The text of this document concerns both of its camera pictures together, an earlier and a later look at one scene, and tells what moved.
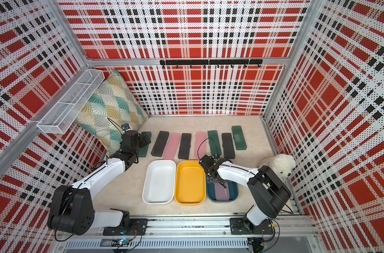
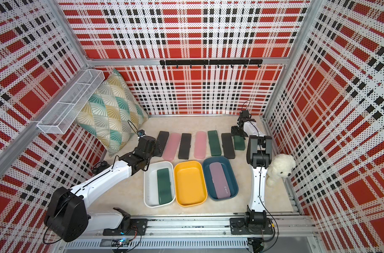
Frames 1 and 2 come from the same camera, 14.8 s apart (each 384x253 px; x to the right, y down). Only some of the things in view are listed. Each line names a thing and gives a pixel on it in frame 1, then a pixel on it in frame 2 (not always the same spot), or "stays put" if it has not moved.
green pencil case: x=239 y=137 stays put
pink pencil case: x=221 y=193 stays put
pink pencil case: x=200 y=144 stays put
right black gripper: x=208 y=175 → x=235 y=131
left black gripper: x=143 y=143 → x=156 y=148
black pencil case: x=160 y=143 stays put
